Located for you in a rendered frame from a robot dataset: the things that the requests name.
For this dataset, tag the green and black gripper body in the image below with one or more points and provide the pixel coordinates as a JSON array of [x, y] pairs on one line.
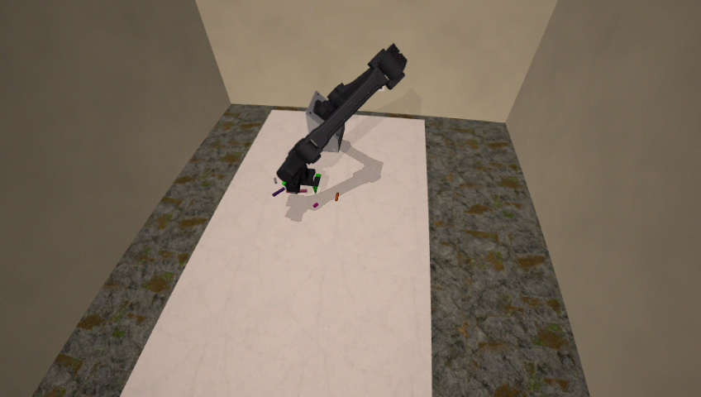
[[310, 181]]

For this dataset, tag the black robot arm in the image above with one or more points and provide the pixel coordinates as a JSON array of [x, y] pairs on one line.
[[358, 91]]

